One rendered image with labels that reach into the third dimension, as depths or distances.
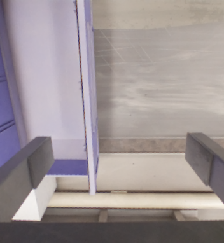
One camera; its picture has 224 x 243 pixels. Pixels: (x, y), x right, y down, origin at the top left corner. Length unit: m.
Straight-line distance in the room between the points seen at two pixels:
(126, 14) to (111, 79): 0.12
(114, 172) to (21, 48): 0.33
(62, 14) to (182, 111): 0.29
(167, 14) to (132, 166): 0.32
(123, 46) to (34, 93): 0.20
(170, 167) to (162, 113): 0.13
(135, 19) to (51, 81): 0.20
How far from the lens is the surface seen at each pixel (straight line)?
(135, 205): 0.45
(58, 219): 0.49
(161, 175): 0.45
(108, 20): 0.36
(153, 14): 0.37
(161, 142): 0.41
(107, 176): 0.44
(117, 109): 0.37
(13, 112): 0.40
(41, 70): 0.38
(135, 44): 0.36
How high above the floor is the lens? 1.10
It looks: 71 degrees down
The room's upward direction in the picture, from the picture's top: 174 degrees counter-clockwise
